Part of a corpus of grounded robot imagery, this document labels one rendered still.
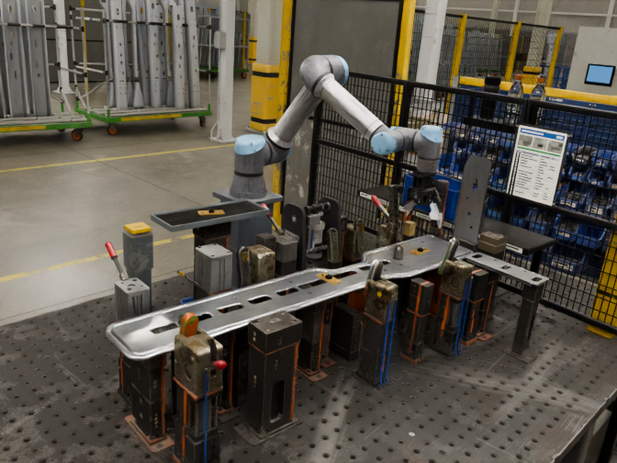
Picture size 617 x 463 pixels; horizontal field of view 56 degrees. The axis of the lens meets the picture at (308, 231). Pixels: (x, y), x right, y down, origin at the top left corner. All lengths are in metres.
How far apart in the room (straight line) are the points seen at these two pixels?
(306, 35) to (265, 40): 4.89
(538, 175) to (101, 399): 1.81
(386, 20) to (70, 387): 3.27
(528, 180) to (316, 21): 2.69
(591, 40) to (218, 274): 7.52
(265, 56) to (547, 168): 7.61
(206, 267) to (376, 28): 2.96
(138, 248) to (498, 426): 1.18
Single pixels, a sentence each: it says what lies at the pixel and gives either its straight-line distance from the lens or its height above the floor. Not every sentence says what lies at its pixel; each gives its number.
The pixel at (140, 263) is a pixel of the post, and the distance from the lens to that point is 1.82.
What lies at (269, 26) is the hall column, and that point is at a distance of 9.69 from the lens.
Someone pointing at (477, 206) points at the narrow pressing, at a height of 1.15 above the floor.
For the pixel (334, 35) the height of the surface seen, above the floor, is 1.70.
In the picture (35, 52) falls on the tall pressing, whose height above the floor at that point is 1.13.
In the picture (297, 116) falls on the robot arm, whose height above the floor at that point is 1.43.
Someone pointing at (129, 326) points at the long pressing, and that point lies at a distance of 1.59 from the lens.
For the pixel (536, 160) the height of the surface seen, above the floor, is 1.32.
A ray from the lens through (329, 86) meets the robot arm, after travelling 2.07.
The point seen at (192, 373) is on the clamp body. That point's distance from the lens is 1.39.
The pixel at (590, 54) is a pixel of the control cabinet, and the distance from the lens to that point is 8.77.
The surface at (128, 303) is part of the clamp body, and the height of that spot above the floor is 1.03.
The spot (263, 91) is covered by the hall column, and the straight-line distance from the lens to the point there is 9.71.
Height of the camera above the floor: 1.77
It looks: 20 degrees down
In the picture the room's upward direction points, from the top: 4 degrees clockwise
